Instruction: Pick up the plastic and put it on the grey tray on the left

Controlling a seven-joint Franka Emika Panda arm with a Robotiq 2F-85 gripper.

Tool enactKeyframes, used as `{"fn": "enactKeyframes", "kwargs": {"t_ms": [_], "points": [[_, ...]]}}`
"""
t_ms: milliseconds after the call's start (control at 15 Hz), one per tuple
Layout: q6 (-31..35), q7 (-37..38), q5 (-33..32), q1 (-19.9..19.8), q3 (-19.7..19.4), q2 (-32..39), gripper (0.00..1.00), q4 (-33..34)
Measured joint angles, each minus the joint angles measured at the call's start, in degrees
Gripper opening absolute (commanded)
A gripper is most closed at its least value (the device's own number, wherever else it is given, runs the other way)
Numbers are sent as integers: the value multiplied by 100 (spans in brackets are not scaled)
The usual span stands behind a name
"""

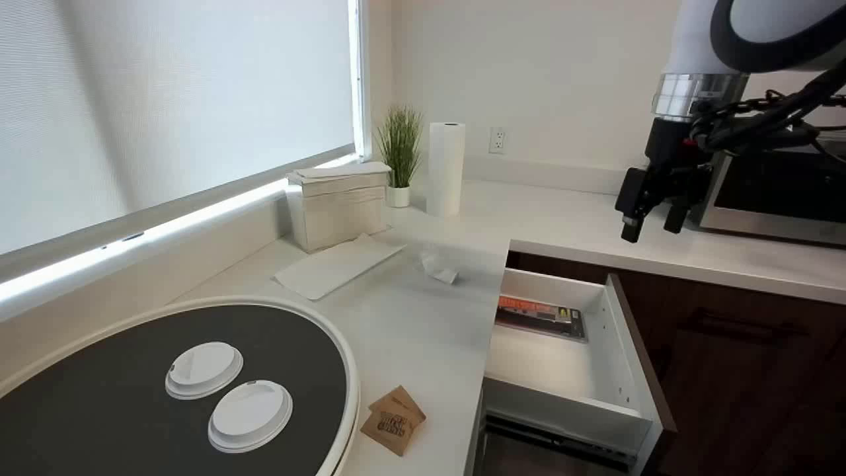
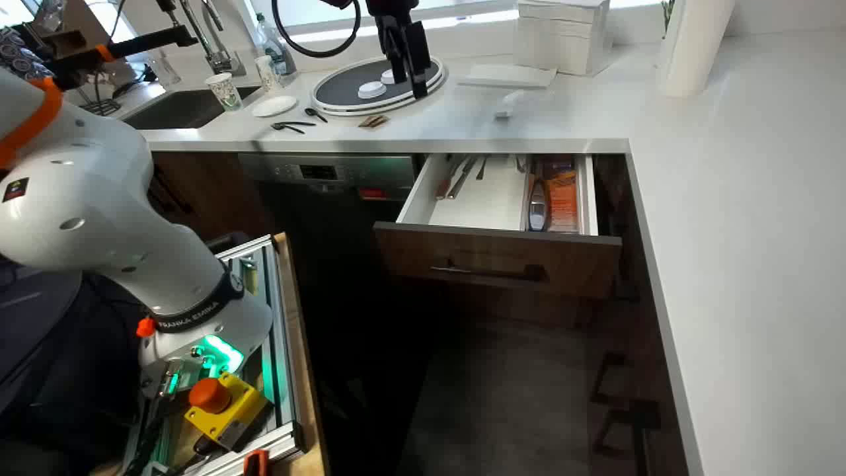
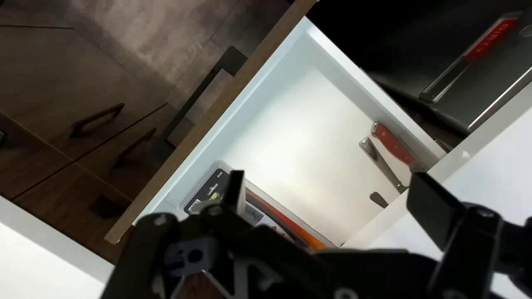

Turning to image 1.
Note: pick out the white plastic cup lid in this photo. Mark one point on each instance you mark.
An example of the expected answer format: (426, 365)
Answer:
(206, 370)
(249, 416)

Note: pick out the orange black box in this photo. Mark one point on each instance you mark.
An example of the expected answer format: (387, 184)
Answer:
(540, 312)

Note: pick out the white napkin box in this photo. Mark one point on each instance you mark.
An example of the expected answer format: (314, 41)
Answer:
(340, 206)

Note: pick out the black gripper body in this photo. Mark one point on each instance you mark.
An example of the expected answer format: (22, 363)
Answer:
(676, 145)

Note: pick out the round black tray white rim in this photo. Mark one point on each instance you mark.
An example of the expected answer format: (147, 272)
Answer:
(106, 412)

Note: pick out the open white wood-front drawer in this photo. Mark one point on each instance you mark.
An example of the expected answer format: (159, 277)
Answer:
(565, 370)

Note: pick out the white window blind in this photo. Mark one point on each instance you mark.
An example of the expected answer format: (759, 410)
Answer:
(175, 87)

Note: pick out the small green potted plant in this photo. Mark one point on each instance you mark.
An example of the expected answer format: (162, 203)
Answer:
(401, 145)

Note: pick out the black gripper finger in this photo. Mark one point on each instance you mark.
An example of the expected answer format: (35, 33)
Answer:
(679, 211)
(634, 201)

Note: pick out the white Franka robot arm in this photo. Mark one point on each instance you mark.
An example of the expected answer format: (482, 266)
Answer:
(705, 34)

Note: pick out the brown paper packet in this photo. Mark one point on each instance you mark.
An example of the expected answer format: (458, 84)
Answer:
(401, 406)
(387, 435)

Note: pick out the white paper towel roll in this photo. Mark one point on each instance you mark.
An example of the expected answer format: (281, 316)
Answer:
(445, 168)

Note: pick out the white wall outlet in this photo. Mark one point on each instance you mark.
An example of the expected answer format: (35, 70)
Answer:
(498, 137)

